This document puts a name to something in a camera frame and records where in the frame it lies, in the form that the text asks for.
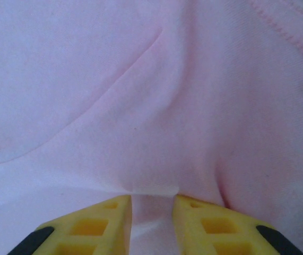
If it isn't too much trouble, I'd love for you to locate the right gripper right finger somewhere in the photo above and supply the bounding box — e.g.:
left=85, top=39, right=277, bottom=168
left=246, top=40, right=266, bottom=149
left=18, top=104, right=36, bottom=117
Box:
left=172, top=194, right=303, bottom=255

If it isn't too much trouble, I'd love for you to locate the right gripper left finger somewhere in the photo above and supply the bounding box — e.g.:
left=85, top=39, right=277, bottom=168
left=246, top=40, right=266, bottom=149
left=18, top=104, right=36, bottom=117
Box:
left=9, top=194, right=132, bottom=255

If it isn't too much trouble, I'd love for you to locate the pink t-shirt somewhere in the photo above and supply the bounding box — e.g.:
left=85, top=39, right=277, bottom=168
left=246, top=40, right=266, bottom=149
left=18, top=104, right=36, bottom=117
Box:
left=0, top=0, right=303, bottom=255

